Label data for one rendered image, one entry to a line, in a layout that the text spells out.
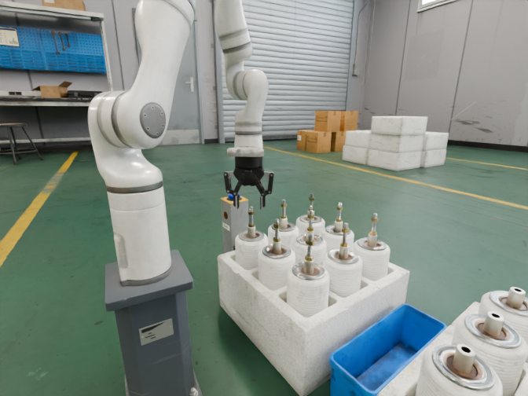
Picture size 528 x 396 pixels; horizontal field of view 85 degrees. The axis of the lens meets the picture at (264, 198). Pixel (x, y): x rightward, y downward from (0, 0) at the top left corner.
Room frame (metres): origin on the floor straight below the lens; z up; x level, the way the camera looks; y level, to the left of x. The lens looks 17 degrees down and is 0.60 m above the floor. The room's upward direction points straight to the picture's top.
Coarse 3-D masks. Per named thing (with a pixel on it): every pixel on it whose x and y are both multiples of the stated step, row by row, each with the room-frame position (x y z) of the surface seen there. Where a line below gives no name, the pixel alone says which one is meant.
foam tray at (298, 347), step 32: (224, 256) 0.78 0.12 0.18; (224, 288) 0.76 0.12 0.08; (256, 288) 0.62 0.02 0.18; (384, 288) 0.63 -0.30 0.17; (256, 320) 0.62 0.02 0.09; (288, 320) 0.52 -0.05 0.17; (320, 320) 0.51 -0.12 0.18; (352, 320) 0.56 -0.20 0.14; (288, 352) 0.51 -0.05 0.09; (320, 352) 0.50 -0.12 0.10; (320, 384) 0.51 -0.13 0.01
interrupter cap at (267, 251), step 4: (272, 244) 0.71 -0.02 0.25; (264, 248) 0.69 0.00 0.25; (268, 248) 0.69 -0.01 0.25; (272, 248) 0.69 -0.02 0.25; (284, 248) 0.69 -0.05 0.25; (288, 248) 0.69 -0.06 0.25; (264, 252) 0.66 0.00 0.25; (268, 252) 0.67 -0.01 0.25; (272, 252) 0.67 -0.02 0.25; (280, 252) 0.67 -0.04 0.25; (284, 252) 0.67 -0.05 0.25; (288, 252) 0.67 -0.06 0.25; (268, 256) 0.65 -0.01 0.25; (272, 256) 0.64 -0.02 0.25; (276, 256) 0.65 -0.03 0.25; (280, 256) 0.64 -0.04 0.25; (284, 256) 0.65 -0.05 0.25
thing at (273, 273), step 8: (264, 256) 0.65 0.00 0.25; (288, 256) 0.65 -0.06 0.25; (264, 264) 0.64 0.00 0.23; (272, 264) 0.63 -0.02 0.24; (280, 264) 0.63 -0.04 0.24; (288, 264) 0.64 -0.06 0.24; (264, 272) 0.64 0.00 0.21; (272, 272) 0.63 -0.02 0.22; (280, 272) 0.63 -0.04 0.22; (264, 280) 0.64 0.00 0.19; (272, 280) 0.63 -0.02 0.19; (280, 280) 0.63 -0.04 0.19; (272, 288) 0.63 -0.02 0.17
